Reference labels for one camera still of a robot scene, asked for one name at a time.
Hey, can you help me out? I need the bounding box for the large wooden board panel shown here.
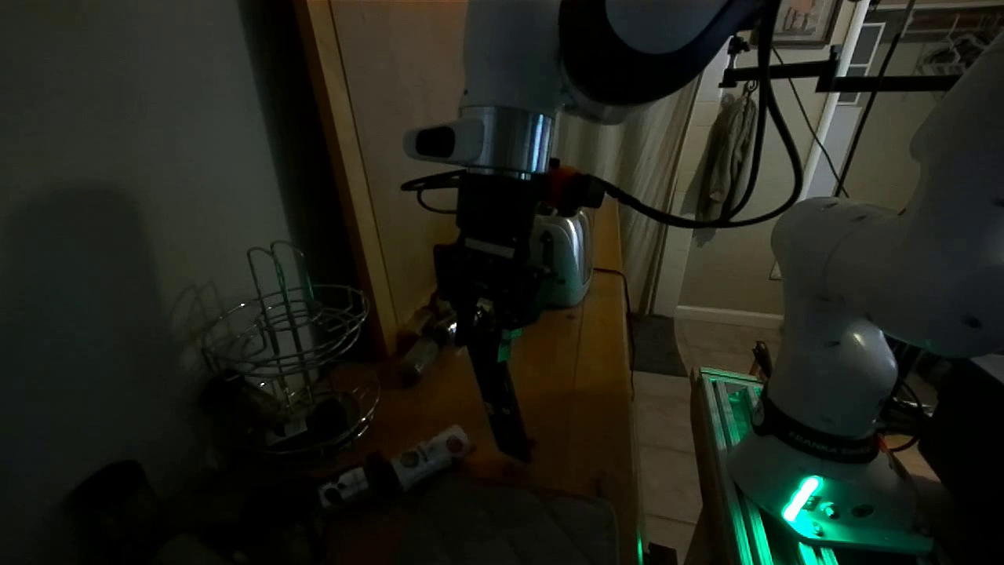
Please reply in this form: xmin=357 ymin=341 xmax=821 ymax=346
xmin=290 ymin=0 xmax=477 ymax=362

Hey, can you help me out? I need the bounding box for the black metal bracket bar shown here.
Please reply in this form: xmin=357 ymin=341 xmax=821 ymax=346
xmin=719 ymin=39 xmax=967 ymax=99

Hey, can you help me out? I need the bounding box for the metal wire basket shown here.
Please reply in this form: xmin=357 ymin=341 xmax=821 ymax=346
xmin=191 ymin=238 xmax=384 ymax=461

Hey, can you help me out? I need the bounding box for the silver two-slot toaster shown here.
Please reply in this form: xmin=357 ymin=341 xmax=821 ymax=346
xmin=531 ymin=204 xmax=600 ymax=312

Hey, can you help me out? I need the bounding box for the framed wall picture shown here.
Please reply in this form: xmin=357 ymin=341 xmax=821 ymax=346
xmin=772 ymin=0 xmax=848 ymax=50

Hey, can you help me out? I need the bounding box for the small dark items cluster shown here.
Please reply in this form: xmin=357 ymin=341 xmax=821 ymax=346
xmin=396 ymin=308 xmax=463 ymax=385

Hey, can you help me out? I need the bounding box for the hanging grey coat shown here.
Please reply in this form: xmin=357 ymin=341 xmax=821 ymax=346
xmin=689 ymin=85 xmax=764 ymax=251

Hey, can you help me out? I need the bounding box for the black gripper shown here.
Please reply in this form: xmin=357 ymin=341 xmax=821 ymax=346
xmin=434 ymin=168 xmax=554 ymax=369

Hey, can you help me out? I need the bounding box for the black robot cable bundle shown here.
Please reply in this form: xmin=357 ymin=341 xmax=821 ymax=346
xmin=397 ymin=15 xmax=809 ymax=232

